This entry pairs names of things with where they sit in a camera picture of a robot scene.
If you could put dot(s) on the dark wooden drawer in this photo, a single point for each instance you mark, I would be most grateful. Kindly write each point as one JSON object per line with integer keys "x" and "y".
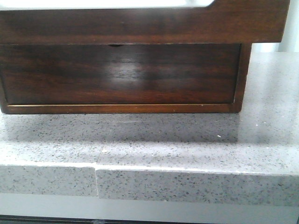
{"x": 116, "y": 74}
{"x": 223, "y": 21}

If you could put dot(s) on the dark wooden drawer cabinet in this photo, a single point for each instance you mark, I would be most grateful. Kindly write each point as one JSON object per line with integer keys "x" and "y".
{"x": 243, "y": 77}

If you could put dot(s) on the white tray in drawer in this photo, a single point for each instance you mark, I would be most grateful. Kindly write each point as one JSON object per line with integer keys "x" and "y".
{"x": 6, "y": 5}

